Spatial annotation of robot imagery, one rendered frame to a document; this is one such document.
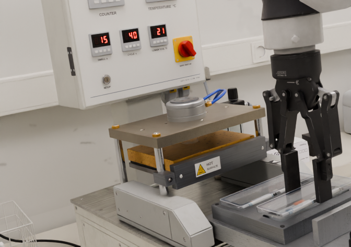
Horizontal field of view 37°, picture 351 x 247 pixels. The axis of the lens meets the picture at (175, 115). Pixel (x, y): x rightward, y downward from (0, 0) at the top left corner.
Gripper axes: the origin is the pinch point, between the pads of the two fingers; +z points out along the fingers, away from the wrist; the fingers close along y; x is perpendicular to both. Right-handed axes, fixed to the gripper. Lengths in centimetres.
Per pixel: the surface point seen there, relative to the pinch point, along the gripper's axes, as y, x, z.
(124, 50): -42.5, -5.0, -22.5
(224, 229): -8.8, -11.0, 7.1
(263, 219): -1.2, -9.2, 4.2
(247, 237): -3.2, -11.0, 7.1
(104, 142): -87, 9, 6
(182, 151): -25.7, -5.4, -2.5
